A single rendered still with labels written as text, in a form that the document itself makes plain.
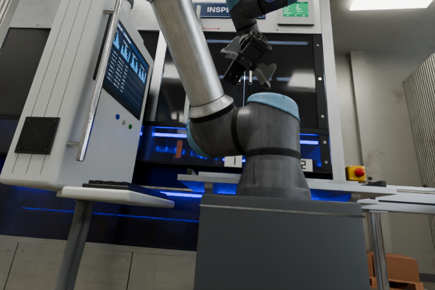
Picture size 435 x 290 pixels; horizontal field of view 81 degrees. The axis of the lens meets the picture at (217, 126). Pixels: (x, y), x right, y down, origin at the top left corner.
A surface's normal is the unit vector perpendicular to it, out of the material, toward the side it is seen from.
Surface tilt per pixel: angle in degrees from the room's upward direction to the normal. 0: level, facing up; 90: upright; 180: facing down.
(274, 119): 90
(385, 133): 90
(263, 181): 73
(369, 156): 90
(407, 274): 90
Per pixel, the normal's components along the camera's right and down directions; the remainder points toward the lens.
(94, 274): -0.05, -0.33
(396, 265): -0.35, -0.33
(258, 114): -0.57, -0.33
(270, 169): -0.20, -0.61
